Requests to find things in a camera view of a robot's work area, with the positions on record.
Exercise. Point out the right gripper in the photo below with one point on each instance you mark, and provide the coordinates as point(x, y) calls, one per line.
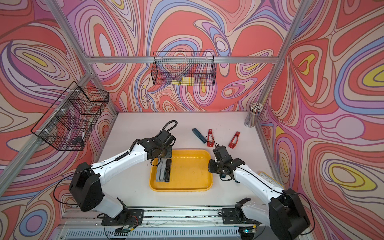
point(211, 169)

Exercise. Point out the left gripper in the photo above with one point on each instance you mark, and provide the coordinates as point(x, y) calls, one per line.
point(170, 155)

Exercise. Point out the grey pruning pliers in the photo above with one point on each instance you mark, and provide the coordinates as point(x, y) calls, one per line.
point(159, 173)
point(163, 170)

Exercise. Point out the black pruning pliers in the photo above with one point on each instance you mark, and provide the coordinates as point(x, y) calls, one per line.
point(167, 171)

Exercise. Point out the yellow storage tray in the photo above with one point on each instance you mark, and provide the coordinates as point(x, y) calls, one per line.
point(188, 173)

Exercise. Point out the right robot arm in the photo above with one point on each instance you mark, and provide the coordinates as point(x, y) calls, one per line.
point(281, 210)

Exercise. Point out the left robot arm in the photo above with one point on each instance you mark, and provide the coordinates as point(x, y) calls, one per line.
point(86, 186)

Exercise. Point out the red pruning pliers right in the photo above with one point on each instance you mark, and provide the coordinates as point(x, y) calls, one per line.
point(234, 141)

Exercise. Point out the red pruning pliers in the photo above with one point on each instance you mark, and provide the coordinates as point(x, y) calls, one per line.
point(234, 141)
point(210, 138)

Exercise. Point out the red pruning pliers left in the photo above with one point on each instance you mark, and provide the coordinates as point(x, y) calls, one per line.
point(210, 138)

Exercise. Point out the teal pliers at back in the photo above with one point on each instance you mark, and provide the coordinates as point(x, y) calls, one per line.
point(199, 135)

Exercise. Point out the yellow dial object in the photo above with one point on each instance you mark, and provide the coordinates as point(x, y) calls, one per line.
point(269, 179)

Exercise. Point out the cup of metal rods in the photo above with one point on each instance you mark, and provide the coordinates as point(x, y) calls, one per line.
point(255, 109)

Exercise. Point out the yellow sticky notes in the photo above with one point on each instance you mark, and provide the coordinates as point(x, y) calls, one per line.
point(183, 81)

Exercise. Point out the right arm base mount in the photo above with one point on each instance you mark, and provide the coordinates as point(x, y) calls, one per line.
point(232, 216)

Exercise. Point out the aluminium rail base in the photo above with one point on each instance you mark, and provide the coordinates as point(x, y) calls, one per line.
point(161, 223)

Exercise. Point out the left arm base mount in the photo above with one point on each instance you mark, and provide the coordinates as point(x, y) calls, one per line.
point(128, 217)

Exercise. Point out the black wire basket back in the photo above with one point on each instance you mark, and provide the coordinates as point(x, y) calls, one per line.
point(168, 65)

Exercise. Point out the black wire basket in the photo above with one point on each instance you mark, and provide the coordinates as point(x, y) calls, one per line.
point(168, 65)
point(70, 120)

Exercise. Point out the black wire basket left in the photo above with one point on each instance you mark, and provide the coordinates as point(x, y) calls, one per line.
point(70, 120)

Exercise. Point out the aluminium frame post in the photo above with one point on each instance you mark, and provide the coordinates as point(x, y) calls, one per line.
point(70, 36)

